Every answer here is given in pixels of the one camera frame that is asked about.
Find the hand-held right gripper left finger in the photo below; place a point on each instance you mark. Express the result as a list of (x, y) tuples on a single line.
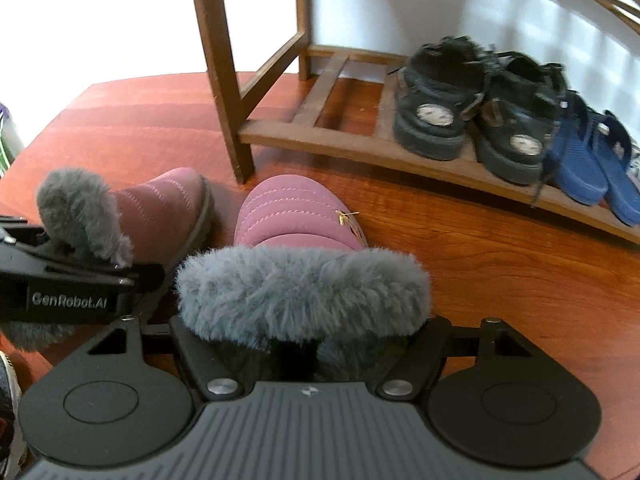
[(195, 350)]

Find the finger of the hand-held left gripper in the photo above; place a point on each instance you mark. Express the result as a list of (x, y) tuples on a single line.
[(100, 274), (20, 242)]

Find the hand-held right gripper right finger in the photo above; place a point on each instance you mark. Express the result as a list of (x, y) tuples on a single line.
[(425, 350)]

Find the pink fur-lined boot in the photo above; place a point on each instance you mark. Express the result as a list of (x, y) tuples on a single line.
[(155, 205), (290, 215)]

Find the blue cartoon slipper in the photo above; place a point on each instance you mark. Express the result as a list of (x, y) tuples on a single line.
[(620, 190), (575, 170)]

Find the wooden shoe rack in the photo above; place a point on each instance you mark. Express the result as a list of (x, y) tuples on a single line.
[(217, 60)]

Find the grey mesh sneaker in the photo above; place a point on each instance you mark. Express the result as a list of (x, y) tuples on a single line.
[(7, 410)]

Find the black lace-up shoe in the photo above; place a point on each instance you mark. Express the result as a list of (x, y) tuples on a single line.
[(425, 135), (505, 160)]

